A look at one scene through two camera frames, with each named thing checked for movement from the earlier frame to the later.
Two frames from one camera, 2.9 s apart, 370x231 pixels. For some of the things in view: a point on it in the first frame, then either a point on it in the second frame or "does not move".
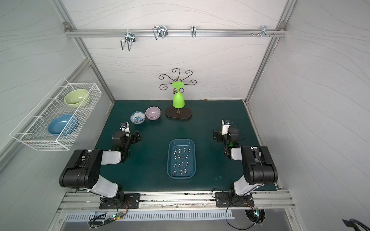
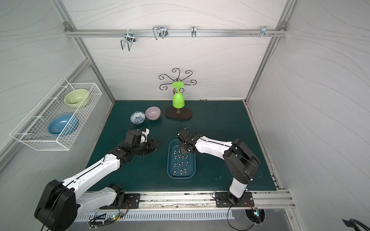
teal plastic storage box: [181, 159] does not move
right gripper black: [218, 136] -> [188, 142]
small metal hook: [193, 31] does not move
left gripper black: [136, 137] -> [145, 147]
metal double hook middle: [161, 31] does not move
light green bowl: [73, 98] does not move
